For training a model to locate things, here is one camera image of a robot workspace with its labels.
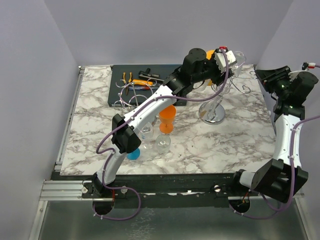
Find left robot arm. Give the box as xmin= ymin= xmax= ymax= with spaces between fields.
xmin=92 ymin=46 xmax=237 ymax=198

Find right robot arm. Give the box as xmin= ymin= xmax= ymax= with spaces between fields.
xmin=230 ymin=66 xmax=319 ymax=203

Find tall chrome glass rack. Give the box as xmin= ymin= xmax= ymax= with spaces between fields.
xmin=198 ymin=61 xmax=257 ymax=127

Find dark grey tray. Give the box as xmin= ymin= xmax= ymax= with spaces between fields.
xmin=107 ymin=64 xmax=179 ymax=107

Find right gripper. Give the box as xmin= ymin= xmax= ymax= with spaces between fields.
xmin=255 ymin=66 xmax=294 ymax=99

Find dark metal T tool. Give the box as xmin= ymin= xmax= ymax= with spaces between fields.
xmin=138 ymin=67 xmax=160 ymax=78

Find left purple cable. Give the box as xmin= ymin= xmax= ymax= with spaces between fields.
xmin=92 ymin=47 xmax=231 ymax=221

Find red blue screwdriver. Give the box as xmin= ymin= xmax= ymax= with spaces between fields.
xmin=128 ymin=85 xmax=158 ymax=91

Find blue plastic goblet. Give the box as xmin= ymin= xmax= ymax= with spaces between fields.
xmin=126 ymin=148 xmax=141 ymax=161

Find black mounting base rail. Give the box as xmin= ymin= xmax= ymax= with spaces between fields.
xmin=49 ymin=172 xmax=251 ymax=210

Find orange handled pliers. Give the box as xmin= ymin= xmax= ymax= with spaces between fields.
xmin=122 ymin=72 xmax=134 ymax=96

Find clear stemmed glass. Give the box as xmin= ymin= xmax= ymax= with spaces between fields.
xmin=140 ymin=122 xmax=154 ymax=150

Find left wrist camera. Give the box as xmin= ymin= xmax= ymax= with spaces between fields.
xmin=214 ymin=46 xmax=237 ymax=73

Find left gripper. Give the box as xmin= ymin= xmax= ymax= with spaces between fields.
xmin=191 ymin=49 xmax=233 ymax=86

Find yellow plastic goblet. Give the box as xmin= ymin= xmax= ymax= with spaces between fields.
xmin=206 ymin=49 xmax=215 ymax=86

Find orange plastic goblet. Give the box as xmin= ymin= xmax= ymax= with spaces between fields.
xmin=158 ymin=105 xmax=176 ymax=134

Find ribbed clear wine glass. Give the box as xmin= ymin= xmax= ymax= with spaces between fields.
xmin=233 ymin=51 xmax=247 ymax=77

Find small chrome ring rack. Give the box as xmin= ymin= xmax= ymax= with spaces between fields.
xmin=112 ymin=79 xmax=156 ymax=112

